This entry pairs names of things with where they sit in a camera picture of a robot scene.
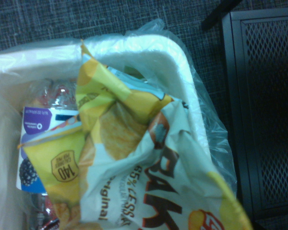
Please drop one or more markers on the yellow white chip bag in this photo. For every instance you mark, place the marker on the yellow white chip bag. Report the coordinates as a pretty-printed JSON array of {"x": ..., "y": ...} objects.
[{"x": 134, "y": 167}]

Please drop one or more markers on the white plastic trash bin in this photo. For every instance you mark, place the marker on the white plastic trash bin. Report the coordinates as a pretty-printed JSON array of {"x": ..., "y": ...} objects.
[{"x": 158, "y": 55}]

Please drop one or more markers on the clear plastic bin liner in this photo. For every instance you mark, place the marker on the clear plastic bin liner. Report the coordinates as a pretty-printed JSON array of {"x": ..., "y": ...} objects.
[{"x": 216, "y": 134}]

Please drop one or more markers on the empty bottle with purple label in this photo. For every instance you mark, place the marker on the empty bottle with purple label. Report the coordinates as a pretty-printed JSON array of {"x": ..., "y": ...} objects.
[{"x": 38, "y": 119}]

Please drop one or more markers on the red candy wrapper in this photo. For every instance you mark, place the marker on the red candy wrapper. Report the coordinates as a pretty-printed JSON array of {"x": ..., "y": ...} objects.
[{"x": 46, "y": 215}]

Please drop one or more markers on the wooden coffee table black frame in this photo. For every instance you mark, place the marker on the wooden coffee table black frame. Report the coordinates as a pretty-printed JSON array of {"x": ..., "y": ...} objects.
[{"x": 235, "y": 72}]

